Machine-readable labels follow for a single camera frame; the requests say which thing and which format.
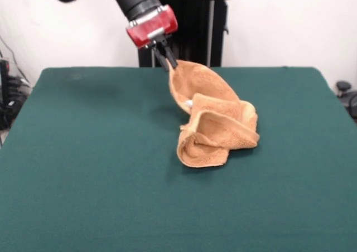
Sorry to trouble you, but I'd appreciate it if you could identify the thin grey wall cable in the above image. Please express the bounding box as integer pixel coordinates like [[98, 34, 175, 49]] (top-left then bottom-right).
[[0, 36, 31, 85]]

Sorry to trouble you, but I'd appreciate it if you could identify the dark green table cloth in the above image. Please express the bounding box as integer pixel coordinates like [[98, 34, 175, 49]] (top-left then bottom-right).
[[0, 66, 357, 252]]

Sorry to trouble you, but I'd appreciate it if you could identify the tan terry cloth towel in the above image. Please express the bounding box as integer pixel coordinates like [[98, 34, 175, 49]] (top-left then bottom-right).
[[168, 59, 260, 169]]

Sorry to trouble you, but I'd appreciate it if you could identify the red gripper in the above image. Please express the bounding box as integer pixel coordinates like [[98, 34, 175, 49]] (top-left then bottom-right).
[[126, 6, 179, 73]]

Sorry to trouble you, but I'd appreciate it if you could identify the black cable pile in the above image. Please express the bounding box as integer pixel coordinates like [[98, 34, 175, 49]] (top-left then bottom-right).
[[5, 76, 33, 116]]

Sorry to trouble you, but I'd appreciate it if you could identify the black electronics box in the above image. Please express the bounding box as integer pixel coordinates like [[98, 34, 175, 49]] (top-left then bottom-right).
[[0, 58, 12, 130]]

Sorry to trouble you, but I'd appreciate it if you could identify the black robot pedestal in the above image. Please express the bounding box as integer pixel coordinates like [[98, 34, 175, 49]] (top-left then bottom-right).
[[138, 0, 241, 68]]

